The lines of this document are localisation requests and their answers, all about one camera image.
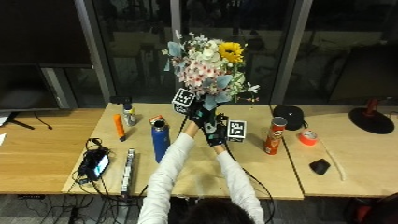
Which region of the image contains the blue metal water bottle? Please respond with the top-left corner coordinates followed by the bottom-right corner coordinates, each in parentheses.
top-left (151, 119), bottom-right (172, 164)

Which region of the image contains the white marker cube on glove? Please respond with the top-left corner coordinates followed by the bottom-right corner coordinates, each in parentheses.
top-left (225, 119), bottom-right (249, 144)
top-left (171, 88), bottom-right (197, 115)

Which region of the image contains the small grey bottle yellow label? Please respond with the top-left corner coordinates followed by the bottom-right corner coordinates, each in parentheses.
top-left (123, 102), bottom-right (140, 127)

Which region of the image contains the black lamp base red pole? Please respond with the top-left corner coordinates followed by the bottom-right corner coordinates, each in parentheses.
top-left (348, 97), bottom-right (397, 135)

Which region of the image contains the black power strip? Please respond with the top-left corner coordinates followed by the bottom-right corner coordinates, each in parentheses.
top-left (16, 194), bottom-right (47, 201)

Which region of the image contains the white marker cube on left glove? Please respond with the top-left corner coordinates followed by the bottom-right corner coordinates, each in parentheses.
top-left (171, 88), bottom-right (197, 115)

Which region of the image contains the white marker cube on right glove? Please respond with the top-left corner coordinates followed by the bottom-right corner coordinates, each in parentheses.
top-left (225, 119), bottom-right (249, 144)

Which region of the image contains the person's right hand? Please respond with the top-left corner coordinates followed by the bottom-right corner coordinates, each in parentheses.
top-left (202, 113), bottom-right (230, 148)

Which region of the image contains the black left glove cable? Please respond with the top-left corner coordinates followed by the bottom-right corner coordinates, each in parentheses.
top-left (177, 113), bottom-right (189, 138)

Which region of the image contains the black computer mouse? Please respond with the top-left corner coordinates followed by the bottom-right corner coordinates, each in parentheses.
top-left (309, 158), bottom-right (332, 176)

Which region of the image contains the black phone with lit screen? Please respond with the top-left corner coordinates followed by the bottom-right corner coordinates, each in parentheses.
top-left (77, 147), bottom-right (112, 182)

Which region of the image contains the red black chair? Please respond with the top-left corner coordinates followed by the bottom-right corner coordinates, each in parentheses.
top-left (346, 191), bottom-right (398, 224)

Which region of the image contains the tangle of black cables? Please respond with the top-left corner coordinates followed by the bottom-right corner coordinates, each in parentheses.
top-left (24, 137), bottom-right (148, 224)

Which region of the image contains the small orange white packet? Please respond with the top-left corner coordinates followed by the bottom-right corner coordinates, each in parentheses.
top-left (148, 114), bottom-right (167, 126)

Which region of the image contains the black right glove cable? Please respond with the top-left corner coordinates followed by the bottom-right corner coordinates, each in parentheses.
top-left (222, 142), bottom-right (277, 224)

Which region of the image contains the thin white stick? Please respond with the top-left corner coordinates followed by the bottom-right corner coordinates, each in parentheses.
top-left (318, 141), bottom-right (348, 182)

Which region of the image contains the black round pouch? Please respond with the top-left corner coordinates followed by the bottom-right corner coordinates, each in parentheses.
top-left (272, 105), bottom-right (306, 132)

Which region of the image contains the orange tape roll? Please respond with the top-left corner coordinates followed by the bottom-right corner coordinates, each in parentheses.
top-left (297, 129), bottom-right (320, 147)

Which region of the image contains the long silver black bar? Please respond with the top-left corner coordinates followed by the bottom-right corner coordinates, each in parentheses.
top-left (120, 147), bottom-right (137, 198)

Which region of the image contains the person's left hand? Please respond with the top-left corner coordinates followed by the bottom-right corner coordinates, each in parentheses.
top-left (188, 100), bottom-right (218, 129)

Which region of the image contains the mixed flower bouquet with sunflower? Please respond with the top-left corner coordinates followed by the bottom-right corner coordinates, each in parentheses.
top-left (161, 30), bottom-right (261, 112)

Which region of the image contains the red chip can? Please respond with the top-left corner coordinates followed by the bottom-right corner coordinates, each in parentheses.
top-left (262, 116), bottom-right (289, 156)

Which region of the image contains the black glove cable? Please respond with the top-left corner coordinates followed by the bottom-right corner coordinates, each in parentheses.
top-left (177, 113), bottom-right (189, 138)
top-left (222, 142), bottom-right (277, 224)

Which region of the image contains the orange utility knife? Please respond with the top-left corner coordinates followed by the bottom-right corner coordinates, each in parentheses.
top-left (112, 113), bottom-right (128, 143)

